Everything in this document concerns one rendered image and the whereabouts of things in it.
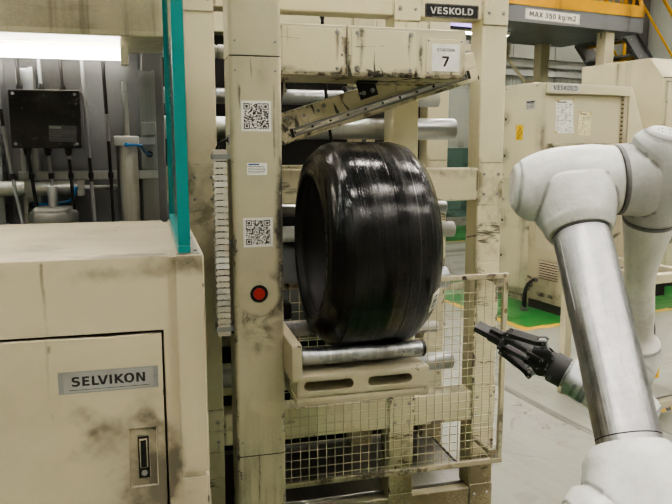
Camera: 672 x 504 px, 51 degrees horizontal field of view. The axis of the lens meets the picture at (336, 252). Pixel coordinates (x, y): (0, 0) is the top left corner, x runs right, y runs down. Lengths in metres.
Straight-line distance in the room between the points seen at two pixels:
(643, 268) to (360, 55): 1.05
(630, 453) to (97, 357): 0.81
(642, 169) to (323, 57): 1.05
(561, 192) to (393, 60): 0.98
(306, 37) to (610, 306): 1.23
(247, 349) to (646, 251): 0.98
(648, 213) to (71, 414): 1.06
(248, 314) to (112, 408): 0.72
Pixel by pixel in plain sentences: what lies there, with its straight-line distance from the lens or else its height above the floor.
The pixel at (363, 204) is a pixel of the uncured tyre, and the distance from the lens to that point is 1.67.
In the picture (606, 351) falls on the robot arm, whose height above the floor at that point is 1.11.
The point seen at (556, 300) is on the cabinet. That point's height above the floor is 0.13.
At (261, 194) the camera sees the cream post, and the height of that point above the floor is 1.32.
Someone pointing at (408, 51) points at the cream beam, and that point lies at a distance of 2.17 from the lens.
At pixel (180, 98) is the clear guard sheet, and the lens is 1.11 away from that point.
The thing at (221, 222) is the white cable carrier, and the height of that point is 1.25.
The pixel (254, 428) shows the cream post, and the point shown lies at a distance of 1.92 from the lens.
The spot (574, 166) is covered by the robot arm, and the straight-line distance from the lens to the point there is 1.33.
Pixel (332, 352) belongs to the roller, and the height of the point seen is 0.91.
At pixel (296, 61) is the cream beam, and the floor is 1.68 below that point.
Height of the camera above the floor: 1.44
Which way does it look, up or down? 9 degrees down
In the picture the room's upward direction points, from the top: straight up
